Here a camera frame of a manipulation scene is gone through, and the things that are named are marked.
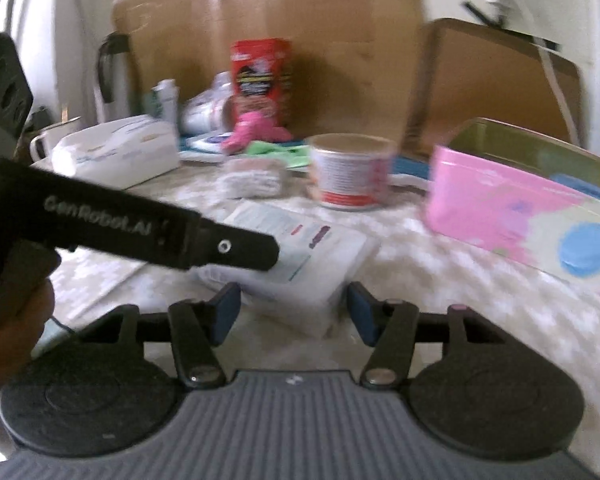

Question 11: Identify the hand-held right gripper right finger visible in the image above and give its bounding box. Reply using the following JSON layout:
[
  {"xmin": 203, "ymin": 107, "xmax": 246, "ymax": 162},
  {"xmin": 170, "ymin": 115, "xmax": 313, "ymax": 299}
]
[{"xmin": 347, "ymin": 281, "xmax": 506, "ymax": 390}]

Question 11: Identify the wood pattern sheet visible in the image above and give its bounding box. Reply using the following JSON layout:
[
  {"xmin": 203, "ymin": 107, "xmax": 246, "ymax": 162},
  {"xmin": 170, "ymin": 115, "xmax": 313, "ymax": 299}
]
[{"xmin": 112, "ymin": 0, "xmax": 431, "ymax": 141}]

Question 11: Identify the green soft cloth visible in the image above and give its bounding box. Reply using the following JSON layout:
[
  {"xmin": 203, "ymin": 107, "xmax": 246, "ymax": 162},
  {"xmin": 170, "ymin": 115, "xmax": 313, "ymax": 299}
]
[{"xmin": 245, "ymin": 141, "xmax": 311, "ymax": 168}]

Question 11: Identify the white enamel mug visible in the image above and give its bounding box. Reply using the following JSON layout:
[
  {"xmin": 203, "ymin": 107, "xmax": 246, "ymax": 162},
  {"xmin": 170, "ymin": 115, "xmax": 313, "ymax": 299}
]
[{"xmin": 29, "ymin": 116, "xmax": 83, "ymax": 163}]

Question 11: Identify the pink soft cloth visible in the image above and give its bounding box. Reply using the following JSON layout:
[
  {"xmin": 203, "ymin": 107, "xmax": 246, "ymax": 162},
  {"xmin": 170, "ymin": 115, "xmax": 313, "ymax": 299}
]
[{"xmin": 221, "ymin": 111, "xmax": 291, "ymax": 153}]

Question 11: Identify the clear plastic bag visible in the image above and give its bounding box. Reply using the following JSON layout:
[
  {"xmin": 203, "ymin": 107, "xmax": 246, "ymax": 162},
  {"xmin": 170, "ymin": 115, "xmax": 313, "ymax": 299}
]
[{"xmin": 180, "ymin": 72, "xmax": 236, "ymax": 133}]

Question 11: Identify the small white wrapped packet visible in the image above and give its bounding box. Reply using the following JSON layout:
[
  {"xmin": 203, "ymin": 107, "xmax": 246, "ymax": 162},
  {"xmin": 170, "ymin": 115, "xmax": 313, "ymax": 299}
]
[{"xmin": 216, "ymin": 157, "xmax": 288, "ymax": 201}]

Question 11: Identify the white tissue packet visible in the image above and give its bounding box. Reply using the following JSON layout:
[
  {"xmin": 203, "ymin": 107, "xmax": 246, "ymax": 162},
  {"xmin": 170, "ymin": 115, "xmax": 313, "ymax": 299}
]
[{"xmin": 190, "ymin": 199, "xmax": 381, "ymax": 338}]

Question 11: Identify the white paper cup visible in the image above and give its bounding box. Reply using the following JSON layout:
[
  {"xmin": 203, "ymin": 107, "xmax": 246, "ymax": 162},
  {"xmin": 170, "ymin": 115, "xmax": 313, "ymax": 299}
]
[{"xmin": 307, "ymin": 134, "xmax": 396, "ymax": 211}]

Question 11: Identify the pink macaron print tin box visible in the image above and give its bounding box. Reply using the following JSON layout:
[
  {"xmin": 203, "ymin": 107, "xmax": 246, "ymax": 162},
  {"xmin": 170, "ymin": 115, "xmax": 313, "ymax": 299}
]
[{"xmin": 424, "ymin": 117, "xmax": 600, "ymax": 301}]

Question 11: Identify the zigzag patterned tablecloth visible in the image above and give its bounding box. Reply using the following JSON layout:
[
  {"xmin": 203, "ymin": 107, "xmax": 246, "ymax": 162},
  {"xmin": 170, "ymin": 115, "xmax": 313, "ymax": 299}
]
[{"xmin": 30, "ymin": 160, "xmax": 600, "ymax": 461}]

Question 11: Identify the red cereal box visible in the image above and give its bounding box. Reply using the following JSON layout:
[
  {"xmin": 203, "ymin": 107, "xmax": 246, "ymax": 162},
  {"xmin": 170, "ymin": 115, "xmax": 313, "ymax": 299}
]
[{"xmin": 230, "ymin": 37, "xmax": 293, "ymax": 128}]

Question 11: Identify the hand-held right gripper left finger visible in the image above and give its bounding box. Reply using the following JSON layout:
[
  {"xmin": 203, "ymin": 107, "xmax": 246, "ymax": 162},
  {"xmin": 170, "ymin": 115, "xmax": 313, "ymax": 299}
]
[{"xmin": 77, "ymin": 282, "xmax": 242, "ymax": 391}]

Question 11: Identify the white tissue box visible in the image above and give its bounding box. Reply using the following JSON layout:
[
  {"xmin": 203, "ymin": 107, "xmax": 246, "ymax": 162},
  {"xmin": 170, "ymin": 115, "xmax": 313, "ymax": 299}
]
[{"xmin": 50, "ymin": 114, "xmax": 182, "ymax": 191}]

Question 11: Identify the blue white flat packet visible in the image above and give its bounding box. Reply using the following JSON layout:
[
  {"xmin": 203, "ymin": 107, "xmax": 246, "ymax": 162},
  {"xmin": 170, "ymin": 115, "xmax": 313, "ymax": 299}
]
[{"xmin": 179, "ymin": 132, "xmax": 231, "ymax": 163}]

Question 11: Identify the steel thermos flask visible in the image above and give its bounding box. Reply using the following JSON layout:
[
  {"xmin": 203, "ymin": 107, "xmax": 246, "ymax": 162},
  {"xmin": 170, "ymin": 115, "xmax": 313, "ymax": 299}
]
[{"xmin": 94, "ymin": 32, "xmax": 136, "ymax": 123}]

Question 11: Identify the blue woven mat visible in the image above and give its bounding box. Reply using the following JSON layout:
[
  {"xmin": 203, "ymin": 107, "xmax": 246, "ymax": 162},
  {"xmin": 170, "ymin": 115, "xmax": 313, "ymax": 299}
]
[{"xmin": 390, "ymin": 155, "xmax": 433, "ymax": 181}]

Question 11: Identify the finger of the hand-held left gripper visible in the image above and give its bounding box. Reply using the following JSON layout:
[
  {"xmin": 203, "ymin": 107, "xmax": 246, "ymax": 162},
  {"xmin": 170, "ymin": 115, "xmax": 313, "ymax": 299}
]
[{"xmin": 189, "ymin": 214, "xmax": 281, "ymax": 273}]

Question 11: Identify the white power cable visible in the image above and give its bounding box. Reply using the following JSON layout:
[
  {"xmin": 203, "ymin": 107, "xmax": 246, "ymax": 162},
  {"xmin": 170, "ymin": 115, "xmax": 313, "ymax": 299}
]
[{"xmin": 540, "ymin": 45, "xmax": 581, "ymax": 146}]

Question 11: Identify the small white bottle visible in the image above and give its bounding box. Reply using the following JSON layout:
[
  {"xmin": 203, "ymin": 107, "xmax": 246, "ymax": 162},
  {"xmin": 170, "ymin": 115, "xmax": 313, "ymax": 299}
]
[{"xmin": 152, "ymin": 79, "xmax": 180, "ymax": 123}]

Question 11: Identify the person's left hand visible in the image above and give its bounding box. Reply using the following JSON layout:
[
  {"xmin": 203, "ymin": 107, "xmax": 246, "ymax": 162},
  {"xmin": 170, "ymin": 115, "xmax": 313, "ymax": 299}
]
[{"xmin": 0, "ymin": 280, "xmax": 56, "ymax": 391}]

